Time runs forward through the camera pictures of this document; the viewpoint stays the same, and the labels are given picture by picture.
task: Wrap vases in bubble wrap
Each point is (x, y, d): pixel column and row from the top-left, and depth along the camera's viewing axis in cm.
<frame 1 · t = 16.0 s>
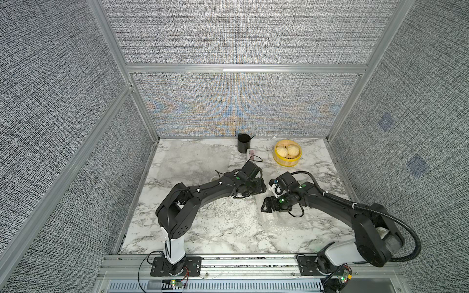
left hand: (266, 189, 86), fingers open
right hand: (267, 205, 85), fingers open
black cup: (243, 142, 112), point 6 cm above the table
yellow steamer basket: (289, 161, 105), point 4 cm above the table
left bun: (282, 151, 108), point 5 cm above the table
right bun: (293, 150, 108), point 6 cm above the table

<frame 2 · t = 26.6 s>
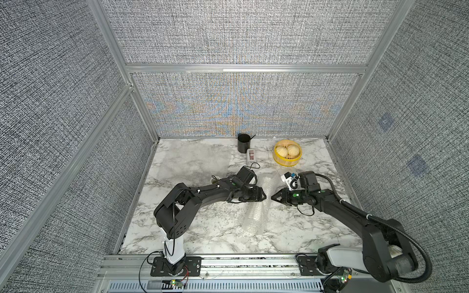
left hand: (264, 198, 86), fingers open
right hand: (272, 194, 84), fingers closed
the named things where they were.

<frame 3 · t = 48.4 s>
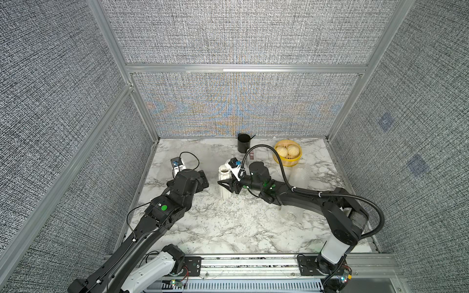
left hand: (197, 173, 72), fingers open
right hand: (221, 172, 78), fingers open
the named things where they were.

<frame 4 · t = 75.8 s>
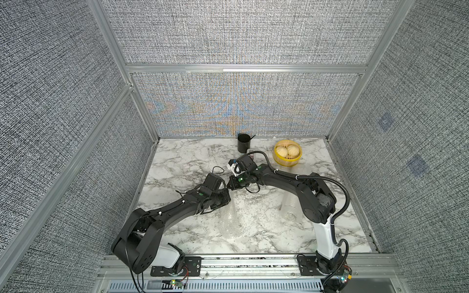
left hand: (235, 198, 86), fingers closed
right hand: (226, 181, 91), fingers closed
the named things where they were.

